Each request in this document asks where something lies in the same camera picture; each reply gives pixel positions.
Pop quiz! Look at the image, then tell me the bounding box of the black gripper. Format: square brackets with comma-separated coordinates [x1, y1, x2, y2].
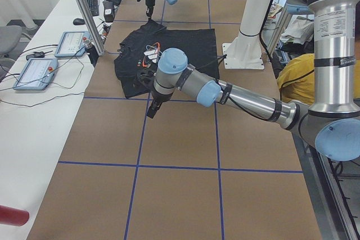
[145, 0, 155, 17]
[146, 90, 171, 119]

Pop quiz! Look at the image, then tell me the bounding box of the black graphic t-shirt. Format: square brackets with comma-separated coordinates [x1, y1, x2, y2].
[114, 20, 219, 98]

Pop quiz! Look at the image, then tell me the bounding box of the black box with label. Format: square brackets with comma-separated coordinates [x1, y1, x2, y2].
[102, 1, 115, 22]

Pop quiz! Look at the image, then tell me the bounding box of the black keyboard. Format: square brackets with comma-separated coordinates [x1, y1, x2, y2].
[86, 0, 99, 16]

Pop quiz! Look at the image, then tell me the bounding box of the black computer mouse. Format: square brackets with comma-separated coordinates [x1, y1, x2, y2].
[73, 18, 85, 25]

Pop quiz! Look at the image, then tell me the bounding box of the far blue teach pendant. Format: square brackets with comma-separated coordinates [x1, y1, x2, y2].
[54, 31, 90, 58]

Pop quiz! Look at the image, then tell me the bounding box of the blue teach pendant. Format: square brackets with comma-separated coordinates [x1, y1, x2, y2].
[13, 58, 59, 90]
[54, 31, 90, 58]

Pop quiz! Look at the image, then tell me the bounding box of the near blue teach pendant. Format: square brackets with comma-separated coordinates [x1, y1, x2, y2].
[13, 58, 59, 90]

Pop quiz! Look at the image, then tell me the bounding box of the person in yellow shirt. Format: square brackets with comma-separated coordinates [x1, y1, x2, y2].
[277, 53, 314, 105]

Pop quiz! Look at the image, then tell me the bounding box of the red cylinder bottle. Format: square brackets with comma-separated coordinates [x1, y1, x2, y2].
[0, 205, 29, 227]

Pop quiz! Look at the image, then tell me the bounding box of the aluminium frame post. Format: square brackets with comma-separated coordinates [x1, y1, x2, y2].
[76, 0, 105, 56]

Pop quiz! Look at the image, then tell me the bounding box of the white pedestal column base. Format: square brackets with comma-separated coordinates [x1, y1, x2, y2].
[223, 0, 272, 70]

